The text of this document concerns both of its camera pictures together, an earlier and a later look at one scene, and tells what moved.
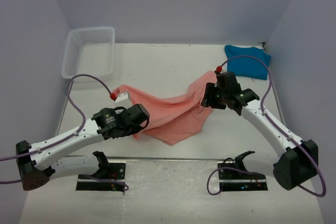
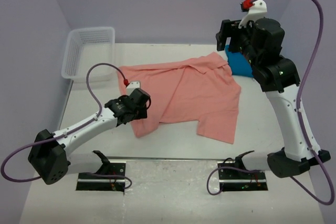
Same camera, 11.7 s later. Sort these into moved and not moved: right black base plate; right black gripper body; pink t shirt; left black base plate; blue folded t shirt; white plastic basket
Moved: pink t shirt; right black gripper body
Not moved: right black base plate; blue folded t shirt; white plastic basket; left black base plate
